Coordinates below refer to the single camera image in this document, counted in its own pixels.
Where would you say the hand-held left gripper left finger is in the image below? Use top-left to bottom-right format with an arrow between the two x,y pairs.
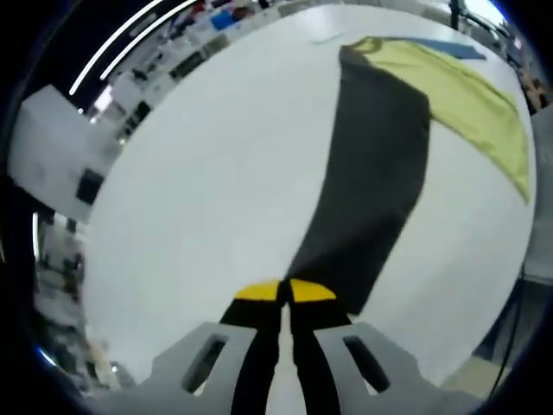
150,279 -> 286,415

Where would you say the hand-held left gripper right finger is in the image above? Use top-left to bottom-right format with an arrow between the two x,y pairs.
285,278 -> 423,415

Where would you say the yellow blue brown garment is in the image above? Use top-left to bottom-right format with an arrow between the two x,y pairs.
284,36 -> 532,317

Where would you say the black box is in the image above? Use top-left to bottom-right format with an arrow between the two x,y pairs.
76,169 -> 105,205

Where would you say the row of white cabinets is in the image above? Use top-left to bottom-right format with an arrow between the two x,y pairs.
81,8 -> 287,140

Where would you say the white square pillar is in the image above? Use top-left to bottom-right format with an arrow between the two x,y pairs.
8,84 -> 118,222

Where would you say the ceiling light strip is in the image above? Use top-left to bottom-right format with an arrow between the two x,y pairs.
68,0 -> 198,97
99,12 -> 192,83

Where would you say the blue container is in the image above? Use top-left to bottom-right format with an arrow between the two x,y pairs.
210,11 -> 238,31

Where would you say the black cable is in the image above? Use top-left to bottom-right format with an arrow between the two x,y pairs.
491,258 -> 527,391

